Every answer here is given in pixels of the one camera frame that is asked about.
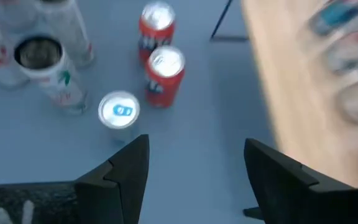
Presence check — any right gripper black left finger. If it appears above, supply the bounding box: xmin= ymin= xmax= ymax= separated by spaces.
xmin=74 ymin=133 xmax=151 ymax=224

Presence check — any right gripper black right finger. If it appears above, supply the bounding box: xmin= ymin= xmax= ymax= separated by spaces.
xmin=243 ymin=138 xmax=356 ymax=224

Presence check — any red Fanta can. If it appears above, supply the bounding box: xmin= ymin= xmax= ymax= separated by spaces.
xmin=137 ymin=1 xmax=177 ymax=66
xmin=144 ymin=45 xmax=186 ymax=109

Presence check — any blue-grey table mat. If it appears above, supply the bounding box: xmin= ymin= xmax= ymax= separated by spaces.
xmin=0 ymin=0 xmax=279 ymax=224

